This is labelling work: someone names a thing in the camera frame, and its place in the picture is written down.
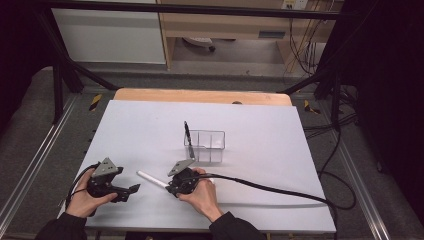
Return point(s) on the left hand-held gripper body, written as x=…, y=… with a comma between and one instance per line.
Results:
x=104, y=168

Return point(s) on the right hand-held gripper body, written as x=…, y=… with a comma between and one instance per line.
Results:
x=185, y=178

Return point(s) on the white marker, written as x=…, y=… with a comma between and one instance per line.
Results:
x=151, y=179

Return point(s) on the clear plastic organizer box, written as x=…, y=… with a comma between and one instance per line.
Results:
x=208, y=146

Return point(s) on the black pen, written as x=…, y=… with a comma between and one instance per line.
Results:
x=188, y=136

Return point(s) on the person's right hand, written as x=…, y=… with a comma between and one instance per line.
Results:
x=203, y=196

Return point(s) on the person's left hand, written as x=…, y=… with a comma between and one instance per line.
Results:
x=80, y=201

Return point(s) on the yellow and black tape strip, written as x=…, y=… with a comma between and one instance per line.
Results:
x=95, y=102
x=310, y=107

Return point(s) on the black metal stand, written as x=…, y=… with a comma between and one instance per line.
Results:
x=65, y=71
x=328, y=83

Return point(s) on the white cabinet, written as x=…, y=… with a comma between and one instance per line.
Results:
x=110, y=36

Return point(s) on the office chair base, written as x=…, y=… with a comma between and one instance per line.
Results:
x=200, y=42

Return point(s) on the black curtain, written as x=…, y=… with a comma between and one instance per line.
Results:
x=390, y=83
x=16, y=50

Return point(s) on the wooden desk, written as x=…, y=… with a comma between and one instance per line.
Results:
x=226, y=25

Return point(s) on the black metal crossbar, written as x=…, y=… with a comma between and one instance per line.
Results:
x=186, y=9

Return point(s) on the aluminium floor rail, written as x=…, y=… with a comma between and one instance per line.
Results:
x=36, y=156
x=363, y=186

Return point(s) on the white wall socket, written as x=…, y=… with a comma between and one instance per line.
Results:
x=295, y=4

